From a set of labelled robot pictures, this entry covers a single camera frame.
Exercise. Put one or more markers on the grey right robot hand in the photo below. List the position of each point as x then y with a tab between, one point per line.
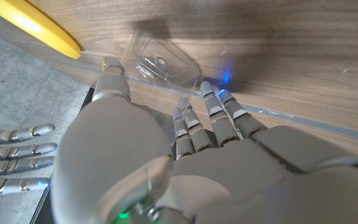
11	166

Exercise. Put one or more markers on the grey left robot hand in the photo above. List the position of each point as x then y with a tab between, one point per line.
228	186

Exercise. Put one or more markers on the clear plastic jar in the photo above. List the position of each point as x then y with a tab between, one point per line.
163	62

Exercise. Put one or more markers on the yellow toy banana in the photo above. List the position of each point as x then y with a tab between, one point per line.
33	23

